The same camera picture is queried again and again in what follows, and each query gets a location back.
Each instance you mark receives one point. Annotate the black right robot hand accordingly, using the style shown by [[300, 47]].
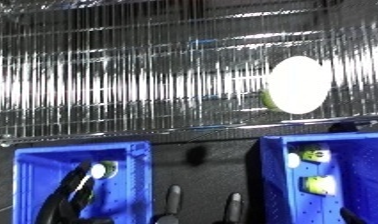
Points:
[[352, 216]]

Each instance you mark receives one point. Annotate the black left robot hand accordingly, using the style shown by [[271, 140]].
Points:
[[67, 206]]

